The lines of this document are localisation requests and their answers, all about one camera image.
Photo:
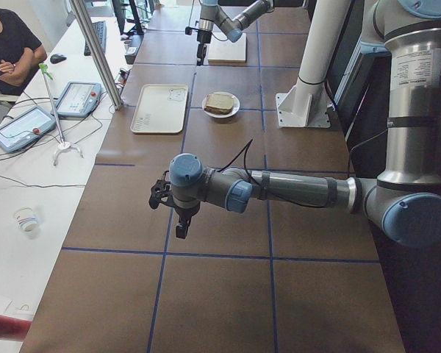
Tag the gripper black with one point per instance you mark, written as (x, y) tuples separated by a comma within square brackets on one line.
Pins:
[(203, 37), (185, 212)]

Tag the bread slice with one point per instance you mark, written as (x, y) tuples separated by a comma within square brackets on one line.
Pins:
[(219, 103)]

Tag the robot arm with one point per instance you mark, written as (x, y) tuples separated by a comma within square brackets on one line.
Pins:
[(402, 200), (212, 14)]

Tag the white round plate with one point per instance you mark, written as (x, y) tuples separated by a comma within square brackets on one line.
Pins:
[(233, 112)]

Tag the wooden cutting board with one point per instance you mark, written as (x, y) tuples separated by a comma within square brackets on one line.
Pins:
[(222, 51)]

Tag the cream bear serving tray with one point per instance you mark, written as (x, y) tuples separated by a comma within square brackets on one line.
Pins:
[(160, 109)]

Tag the black keyboard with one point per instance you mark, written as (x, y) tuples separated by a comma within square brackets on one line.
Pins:
[(100, 30)]

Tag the far teach pendant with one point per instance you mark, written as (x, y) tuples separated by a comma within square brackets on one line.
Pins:
[(78, 100)]

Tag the teach pendant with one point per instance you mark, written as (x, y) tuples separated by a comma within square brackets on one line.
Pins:
[(78, 100), (25, 129)]

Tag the metal stand with claw base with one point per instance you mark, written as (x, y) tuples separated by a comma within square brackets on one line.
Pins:
[(63, 145)]

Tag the black computer mouse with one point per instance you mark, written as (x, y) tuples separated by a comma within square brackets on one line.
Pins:
[(57, 58)]

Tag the paper cup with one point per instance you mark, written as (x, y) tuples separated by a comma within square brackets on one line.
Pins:
[(26, 219)]

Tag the near teach pendant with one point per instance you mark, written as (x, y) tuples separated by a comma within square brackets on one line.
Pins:
[(25, 129)]

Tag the seated person black shirt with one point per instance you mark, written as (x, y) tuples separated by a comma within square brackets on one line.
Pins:
[(21, 52)]

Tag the red object at edge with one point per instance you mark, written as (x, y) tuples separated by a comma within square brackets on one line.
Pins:
[(14, 329)]

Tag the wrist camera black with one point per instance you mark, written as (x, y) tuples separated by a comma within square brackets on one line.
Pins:
[(161, 193)]

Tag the aluminium frame post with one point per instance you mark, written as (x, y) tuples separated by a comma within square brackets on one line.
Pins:
[(83, 19)]

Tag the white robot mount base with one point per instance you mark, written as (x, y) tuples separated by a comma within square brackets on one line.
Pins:
[(305, 105)]

